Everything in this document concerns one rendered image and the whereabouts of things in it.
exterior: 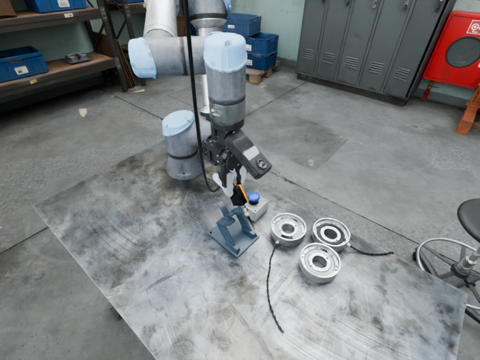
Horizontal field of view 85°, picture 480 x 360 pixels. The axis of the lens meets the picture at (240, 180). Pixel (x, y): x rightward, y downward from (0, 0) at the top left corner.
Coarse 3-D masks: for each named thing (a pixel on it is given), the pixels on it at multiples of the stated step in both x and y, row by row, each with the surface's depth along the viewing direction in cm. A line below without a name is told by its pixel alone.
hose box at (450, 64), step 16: (464, 16) 277; (448, 32) 291; (464, 32) 283; (448, 48) 297; (464, 48) 289; (432, 64) 314; (448, 64) 304; (464, 64) 296; (432, 80) 321; (448, 80) 312; (464, 80) 302
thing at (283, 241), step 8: (280, 216) 83; (288, 216) 83; (296, 216) 82; (272, 224) 80; (280, 224) 80; (288, 224) 81; (304, 224) 79; (272, 232) 78; (280, 232) 78; (296, 232) 78; (304, 232) 77; (280, 240) 76; (288, 240) 75; (296, 240) 75
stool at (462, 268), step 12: (468, 204) 116; (468, 216) 111; (468, 228) 107; (432, 240) 143; (444, 240) 144; (420, 252) 159; (432, 252) 138; (420, 264) 132; (456, 264) 130; (468, 264) 124; (444, 276) 128; (456, 276) 129; (468, 276) 127; (468, 312) 133
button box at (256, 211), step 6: (246, 204) 85; (252, 204) 84; (258, 204) 85; (264, 204) 85; (252, 210) 83; (258, 210) 83; (264, 210) 87; (246, 216) 86; (252, 216) 84; (258, 216) 85
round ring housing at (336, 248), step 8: (320, 224) 80; (336, 224) 80; (312, 232) 78; (328, 232) 80; (336, 232) 78; (344, 232) 78; (320, 240) 74; (328, 240) 76; (336, 240) 76; (336, 248) 74
